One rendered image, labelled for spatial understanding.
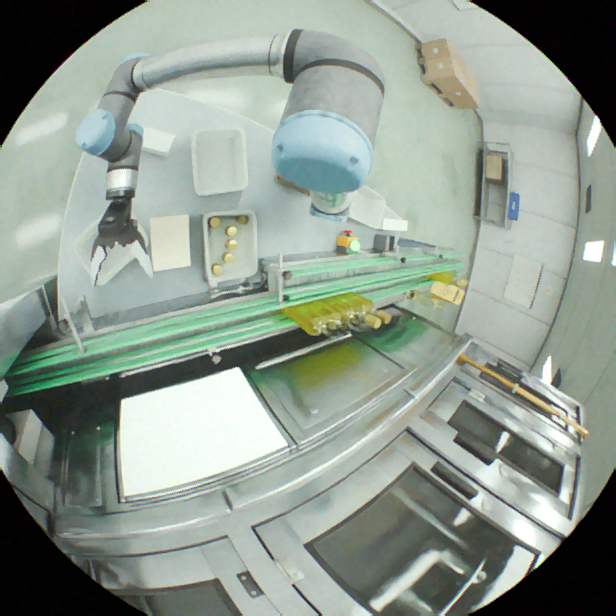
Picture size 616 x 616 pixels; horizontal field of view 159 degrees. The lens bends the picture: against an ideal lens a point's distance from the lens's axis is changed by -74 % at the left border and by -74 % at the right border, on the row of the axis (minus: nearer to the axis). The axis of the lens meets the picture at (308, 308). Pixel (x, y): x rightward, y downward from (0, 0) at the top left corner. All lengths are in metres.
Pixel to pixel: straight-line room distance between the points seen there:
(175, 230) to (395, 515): 0.91
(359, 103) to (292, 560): 0.67
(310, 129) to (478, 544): 0.75
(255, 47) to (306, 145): 0.20
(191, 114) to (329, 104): 0.67
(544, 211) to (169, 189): 6.44
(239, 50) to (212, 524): 0.76
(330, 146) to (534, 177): 6.39
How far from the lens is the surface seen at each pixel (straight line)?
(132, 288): 0.83
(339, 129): 0.24
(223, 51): 0.38
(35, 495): 0.72
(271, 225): 0.87
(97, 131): 0.44
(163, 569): 0.57
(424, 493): 0.59
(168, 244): 0.72
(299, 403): 0.60
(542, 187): 6.48
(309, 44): 0.34
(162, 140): 0.77
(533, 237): 6.28
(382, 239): 1.22
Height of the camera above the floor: 1.54
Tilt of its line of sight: 48 degrees down
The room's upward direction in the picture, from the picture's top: 124 degrees clockwise
